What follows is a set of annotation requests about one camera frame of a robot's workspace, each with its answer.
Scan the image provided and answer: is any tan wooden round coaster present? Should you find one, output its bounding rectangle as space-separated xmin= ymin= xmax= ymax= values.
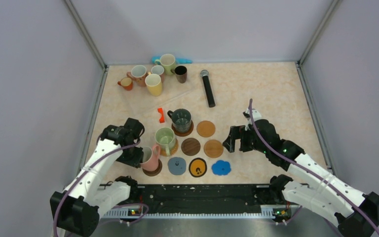
xmin=203 ymin=139 xmax=224 ymax=158

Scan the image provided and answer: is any light blue plastic object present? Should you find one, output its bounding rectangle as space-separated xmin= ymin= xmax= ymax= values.
xmin=151 ymin=56 xmax=193 ymax=64

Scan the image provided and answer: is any yellow mug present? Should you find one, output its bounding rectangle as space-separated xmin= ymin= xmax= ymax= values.
xmin=145 ymin=74 xmax=162 ymax=96

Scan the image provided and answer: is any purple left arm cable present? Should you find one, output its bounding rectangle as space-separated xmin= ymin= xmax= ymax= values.
xmin=52 ymin=139 xmax=150 ymax=237

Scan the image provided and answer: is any black handheld microphone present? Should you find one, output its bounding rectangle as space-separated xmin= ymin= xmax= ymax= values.
xmin=200 ymin=70 xmax=216 ymax=108

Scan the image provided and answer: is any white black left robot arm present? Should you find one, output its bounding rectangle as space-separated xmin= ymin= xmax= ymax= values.
xmin=50 ymin=118 xmax=145 ymax=237

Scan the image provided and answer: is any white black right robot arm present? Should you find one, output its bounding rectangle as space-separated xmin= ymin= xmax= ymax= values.
xmin=223 ymin=119 xmax=379 ymax=237

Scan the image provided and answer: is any sage green mug back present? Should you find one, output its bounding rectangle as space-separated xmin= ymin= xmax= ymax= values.
xmin=154 ymin=54 xmax=177 ymax=76

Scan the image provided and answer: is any small grey blue mug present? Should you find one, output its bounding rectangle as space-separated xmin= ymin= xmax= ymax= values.
xmin=151 ymin=65 xmax=165 ymax=82

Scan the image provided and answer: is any dark wooden round coaster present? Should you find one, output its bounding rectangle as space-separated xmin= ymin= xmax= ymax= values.
xmin=171 ymin=121 xmax=194 ymax=137

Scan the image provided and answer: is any orange plastic piece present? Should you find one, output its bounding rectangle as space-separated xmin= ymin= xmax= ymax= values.
xmin=157 ymin=108 xmax=165 ymax=123

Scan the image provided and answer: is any blue cloud shaped coaster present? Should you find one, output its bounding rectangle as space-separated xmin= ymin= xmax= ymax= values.
xmin=211 ymin=160 xmax=231 ymax=176

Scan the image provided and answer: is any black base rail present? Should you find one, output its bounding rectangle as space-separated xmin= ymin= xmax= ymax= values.
xmin=124 ymin=184 xmax=295 ymax=217

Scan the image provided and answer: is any brown mug white interior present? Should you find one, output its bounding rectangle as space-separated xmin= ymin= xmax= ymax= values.
xmin=126 ymin=65 xmax=148 ymax=87

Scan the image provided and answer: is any pink mug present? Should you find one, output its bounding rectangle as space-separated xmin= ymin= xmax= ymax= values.
xmin=140 ymin=144 xmax=161 ymax=172

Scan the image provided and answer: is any walnut grooved round coaster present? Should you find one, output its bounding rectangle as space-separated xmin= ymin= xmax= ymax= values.
xmin=143 ymin=160 xmax=163 ymax=177

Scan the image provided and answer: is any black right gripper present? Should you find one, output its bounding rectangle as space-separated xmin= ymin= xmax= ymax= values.
xmin=223 ymin=125 xmax=268 ymax=154

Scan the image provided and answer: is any orange black smiley coaster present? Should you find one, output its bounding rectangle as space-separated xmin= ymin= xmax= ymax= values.
xmin=189 ymin=158 xmax=207 ymax=178

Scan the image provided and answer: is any light brown round coaster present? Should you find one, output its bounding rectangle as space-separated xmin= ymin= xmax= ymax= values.
xmin=196 ymin=120 xmax=216 ymax=138

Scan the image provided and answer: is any small orange mug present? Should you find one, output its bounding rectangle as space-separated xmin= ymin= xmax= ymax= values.
xmin=117 ymin=77 xmax=133 ymax=91

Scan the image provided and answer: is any dark walnut round coaster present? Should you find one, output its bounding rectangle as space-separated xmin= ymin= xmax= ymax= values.
xmin=181 ymin=138 xmax=201 ymax=156

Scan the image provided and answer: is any light green mug front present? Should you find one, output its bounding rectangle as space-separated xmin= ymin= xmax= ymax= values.
xmin=155 ymin=127 xmax=176 ymax=153

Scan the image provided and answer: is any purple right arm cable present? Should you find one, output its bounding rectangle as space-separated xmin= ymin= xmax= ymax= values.
xmin=247 ymin=98 xmax=379 ymax=237

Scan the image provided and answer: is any dark brown mug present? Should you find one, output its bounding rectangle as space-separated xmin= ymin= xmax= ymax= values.
xmin=171 ymin=66 xmax=188 ymax=83

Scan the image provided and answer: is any grey smiley silicone coaster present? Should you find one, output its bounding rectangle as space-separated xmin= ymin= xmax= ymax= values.
xmin=168 ymin=157 xmax=187 ymax=176

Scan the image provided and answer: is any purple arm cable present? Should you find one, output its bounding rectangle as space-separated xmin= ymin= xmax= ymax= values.
xmin=247 ymin=98 xmax=379 ymax=237
xmin=52 ymin=139 xmax=150 ymax=237

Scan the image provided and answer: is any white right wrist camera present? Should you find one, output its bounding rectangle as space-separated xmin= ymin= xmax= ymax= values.
xmin=242 ymin=108 xmax=262 ymax=131

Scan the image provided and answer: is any dark green mug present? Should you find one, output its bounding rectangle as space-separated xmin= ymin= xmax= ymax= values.
xmin=167 ymin=109 xmax=192 ymax=133

